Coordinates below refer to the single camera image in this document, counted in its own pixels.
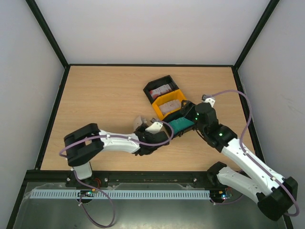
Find white cards in yellow bin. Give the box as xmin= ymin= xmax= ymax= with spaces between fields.
xmin=159 ymin=100 xmax=181 ymax=115

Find yellow bin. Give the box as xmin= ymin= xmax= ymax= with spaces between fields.
xmin=152 ymin=89 xmax=186 ymax=120

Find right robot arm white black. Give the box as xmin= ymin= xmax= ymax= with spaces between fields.
xmin=180 ymin=99 xmax=298 ymax=221

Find black aluminium frame rail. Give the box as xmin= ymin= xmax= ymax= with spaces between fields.
xmin=59 ymin=169 xmax=277 ymax=191

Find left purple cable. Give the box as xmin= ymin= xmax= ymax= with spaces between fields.
xmin=59 ymin=120 xmax=174 ymax=163

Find stack of red white cards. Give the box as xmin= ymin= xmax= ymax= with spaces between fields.
xmin=150 ymin=84 xmax=172 ymax=99

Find black bin with red cards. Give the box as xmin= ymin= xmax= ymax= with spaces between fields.
xmin=143 ymin=75 xmax=179 ymax=104

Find beige card holder wallet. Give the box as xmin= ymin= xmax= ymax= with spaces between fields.
xmin=133 ymin=115 xmax=148 ymax=131

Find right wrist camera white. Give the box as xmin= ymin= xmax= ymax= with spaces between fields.
xmin=202 ymin=94 xmax=215 ymax=108

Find teal cards stack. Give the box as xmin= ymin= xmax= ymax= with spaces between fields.
xmin=169 ymin=117 xmax=194 ymax=134

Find black bin with teal cards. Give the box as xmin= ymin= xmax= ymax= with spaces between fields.
xmin=163 ymin=111 xmax=195 ymax=138

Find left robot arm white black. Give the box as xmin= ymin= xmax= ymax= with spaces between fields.
xmin=59 ymin=121 xmax=172 ymax=180

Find light blue cable duct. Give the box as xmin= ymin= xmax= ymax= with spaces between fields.
xmin=30 ymin=189 xmax=210 ymax=200

